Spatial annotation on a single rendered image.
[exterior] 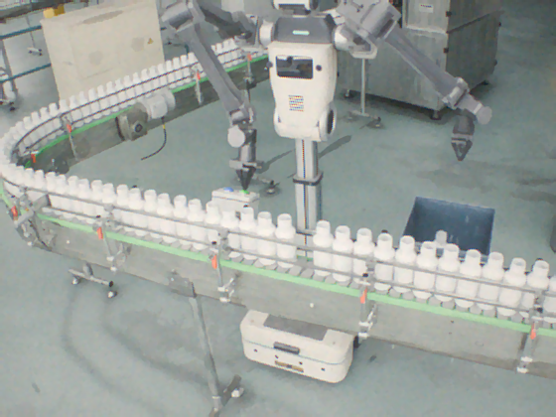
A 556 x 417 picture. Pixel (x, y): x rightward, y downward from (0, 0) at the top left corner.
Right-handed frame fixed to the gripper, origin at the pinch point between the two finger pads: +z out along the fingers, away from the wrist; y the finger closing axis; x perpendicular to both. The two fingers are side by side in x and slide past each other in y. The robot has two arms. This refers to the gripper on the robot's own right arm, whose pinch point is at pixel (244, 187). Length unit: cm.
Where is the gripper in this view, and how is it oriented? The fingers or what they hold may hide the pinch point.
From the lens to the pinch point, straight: 170.8
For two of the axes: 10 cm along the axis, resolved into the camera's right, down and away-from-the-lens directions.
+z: -0.7, 9.6, 2.6
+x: 4.0, -2.1, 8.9
